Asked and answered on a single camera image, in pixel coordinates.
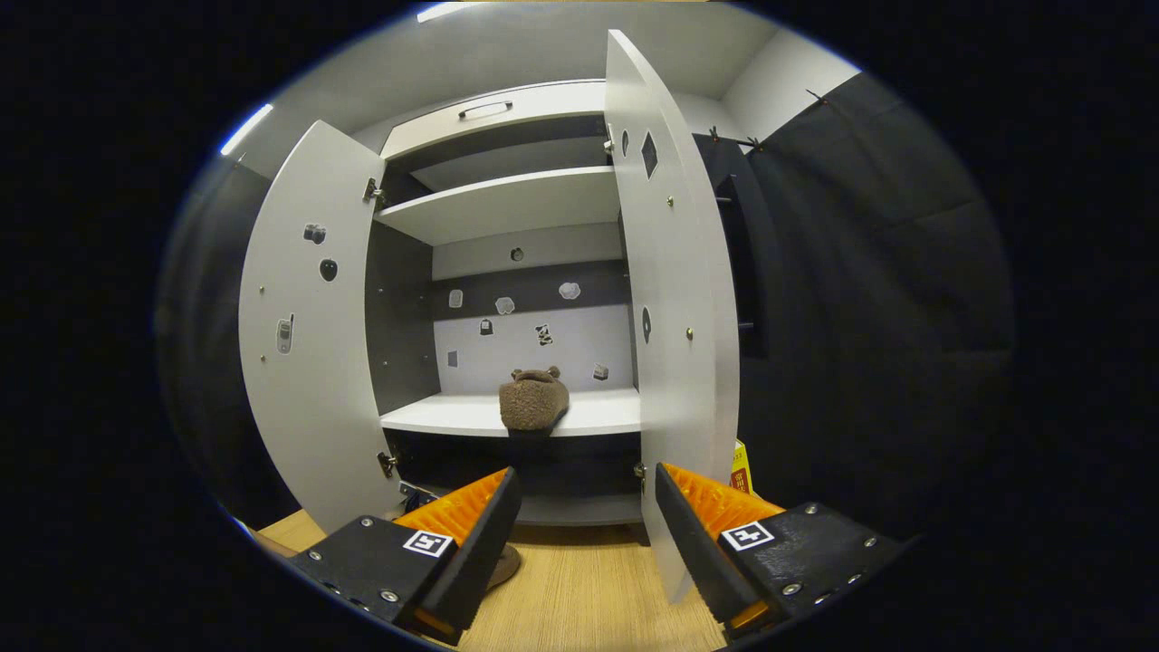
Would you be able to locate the brown fuzzy shoe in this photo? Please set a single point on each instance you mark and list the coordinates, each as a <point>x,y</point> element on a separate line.
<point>505,566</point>
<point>534,403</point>

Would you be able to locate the long ceiling light strip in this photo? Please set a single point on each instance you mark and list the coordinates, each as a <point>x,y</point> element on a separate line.
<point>246,129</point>

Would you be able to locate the white cabinet drawer front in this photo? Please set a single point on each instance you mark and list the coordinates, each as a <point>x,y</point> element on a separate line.
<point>552,101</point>

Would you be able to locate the rectangular ceiling light panel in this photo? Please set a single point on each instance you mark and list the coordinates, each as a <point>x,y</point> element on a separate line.
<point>444,11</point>

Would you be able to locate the black backdrop cloth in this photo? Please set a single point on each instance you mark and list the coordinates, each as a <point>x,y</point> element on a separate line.
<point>878,299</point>
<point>213,299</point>

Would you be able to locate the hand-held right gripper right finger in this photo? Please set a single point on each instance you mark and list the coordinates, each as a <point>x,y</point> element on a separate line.
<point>697,552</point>

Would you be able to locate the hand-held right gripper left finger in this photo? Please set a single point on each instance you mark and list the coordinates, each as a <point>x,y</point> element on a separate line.
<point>475,557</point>

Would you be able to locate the white shoe cabinet door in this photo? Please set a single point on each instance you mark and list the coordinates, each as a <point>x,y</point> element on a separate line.
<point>308,407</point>
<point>679,272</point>

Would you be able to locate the yellow book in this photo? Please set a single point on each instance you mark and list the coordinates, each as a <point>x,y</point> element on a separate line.
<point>741,466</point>

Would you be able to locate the white shoe cabinet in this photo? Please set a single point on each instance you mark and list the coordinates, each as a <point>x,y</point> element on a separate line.
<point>453,417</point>

